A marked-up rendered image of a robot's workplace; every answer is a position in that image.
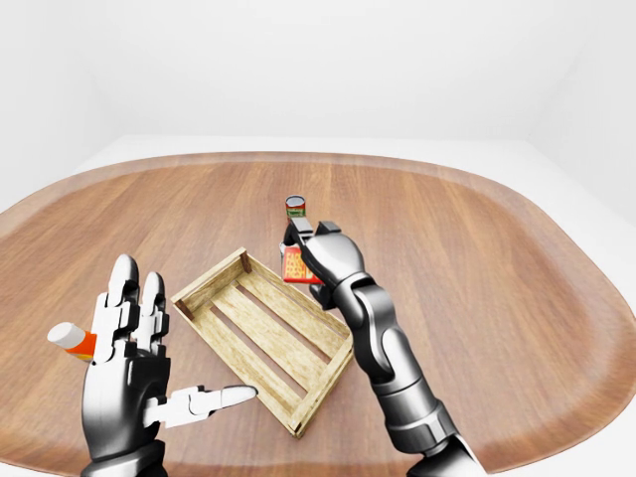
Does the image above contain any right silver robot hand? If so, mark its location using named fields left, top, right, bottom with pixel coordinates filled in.
left=278, top=219, right=370, bottom=311

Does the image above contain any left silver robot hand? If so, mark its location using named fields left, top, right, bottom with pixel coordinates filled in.
left=79, top=254, right=258, bottom=462

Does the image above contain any red printed butter box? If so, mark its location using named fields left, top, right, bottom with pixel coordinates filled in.
left=282, top=244, right=324, bottom=285

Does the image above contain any wooden slat tray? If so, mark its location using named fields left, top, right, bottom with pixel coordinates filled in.
left=171, top=246, right=355, bottom=439

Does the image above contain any orange bottle with white cap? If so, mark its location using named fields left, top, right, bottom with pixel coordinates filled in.
left=47, top=322, right=98, bottom=366

